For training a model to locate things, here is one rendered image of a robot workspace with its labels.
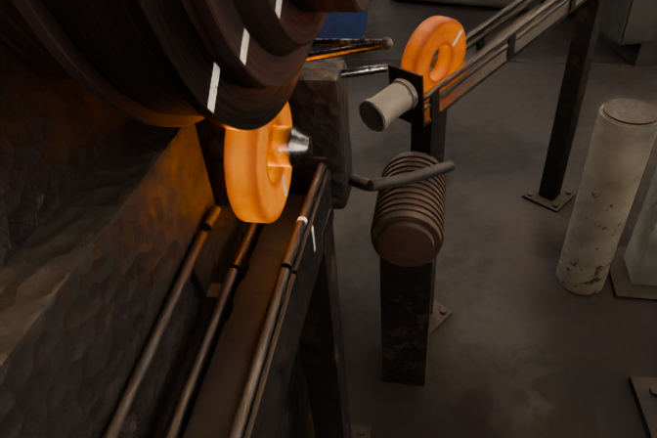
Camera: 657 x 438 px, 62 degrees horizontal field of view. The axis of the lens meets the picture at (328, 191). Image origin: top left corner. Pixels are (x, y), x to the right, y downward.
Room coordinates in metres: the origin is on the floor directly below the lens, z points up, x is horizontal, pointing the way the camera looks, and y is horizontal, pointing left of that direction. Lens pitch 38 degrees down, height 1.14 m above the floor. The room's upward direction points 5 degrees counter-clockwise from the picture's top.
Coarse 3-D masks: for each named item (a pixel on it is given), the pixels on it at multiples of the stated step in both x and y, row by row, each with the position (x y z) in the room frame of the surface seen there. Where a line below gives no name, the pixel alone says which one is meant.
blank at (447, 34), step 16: (416, 32) 0.90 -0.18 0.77; (432, 32) 0.89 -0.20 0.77; (448, 32) 0.91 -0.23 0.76; (464, 32) 0.95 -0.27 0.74; (416, 48) 0.87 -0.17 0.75; (432, 48) 0.89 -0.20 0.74; (448, 48) 0.93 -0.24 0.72; (464, 48) 0.95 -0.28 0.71; (416, 64) 0.86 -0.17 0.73; (448, 64) 0.93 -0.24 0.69; (432, 80) 0.89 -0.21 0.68
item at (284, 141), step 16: (208, 128) 0.52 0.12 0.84; (224, 128) 0.51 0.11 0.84; (272, 128) 0.51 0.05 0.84; (288, 128) 0.50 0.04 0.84; (208, 144) 0.50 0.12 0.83; (272, 144) 0.49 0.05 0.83; (288, 144) 0.48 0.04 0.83; (304, 144) 0.49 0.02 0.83; (208, 160) 0.50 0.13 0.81; (272, 160) 0.48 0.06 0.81; (288, 160) 0.48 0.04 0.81; (304, 160) 0.49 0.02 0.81
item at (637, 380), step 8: (632, 376) 0.67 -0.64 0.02; (640, 376) 0.67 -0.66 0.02; (648, 376) 0.67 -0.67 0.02; (632, 384) 0.66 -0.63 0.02; (640, 384) 0.65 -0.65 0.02; (648, 384) 0.65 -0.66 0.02; (656, 384) 0.65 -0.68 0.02; (632, 392) 0.64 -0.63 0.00; (640, 392) 0.63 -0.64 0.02; (648, 392) 0.63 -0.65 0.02; (656, 392) 0.62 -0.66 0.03; (640, 400) 0.61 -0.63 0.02; (648, 400) 0.61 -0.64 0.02; (656, 400) 0.61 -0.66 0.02; (640, 408) 0.60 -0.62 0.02; (648, 408) 0.60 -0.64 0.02; (656, 408) 0.59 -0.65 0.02; (640, 416) 0.59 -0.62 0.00; (648, 416) 0.58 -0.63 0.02; (656, 416) 0.58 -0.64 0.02; (648, 424) 0.56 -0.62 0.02; (656, 424) 0.56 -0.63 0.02; (648, 432) 0.55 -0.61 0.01; (656, 432) 0.54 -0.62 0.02
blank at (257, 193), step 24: (288, 120) 0.56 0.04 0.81; (240, 144) 0.45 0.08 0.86; (264, 144) 0.47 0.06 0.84; (240, 168) 0.44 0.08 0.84; (264, 168) 0.46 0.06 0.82; (288, 168) 0.54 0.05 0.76; (240, 192) 0.43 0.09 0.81; (264, 192) 0.45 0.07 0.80; (240, 216) 0.44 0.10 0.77; (264, 216) 0.44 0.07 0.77
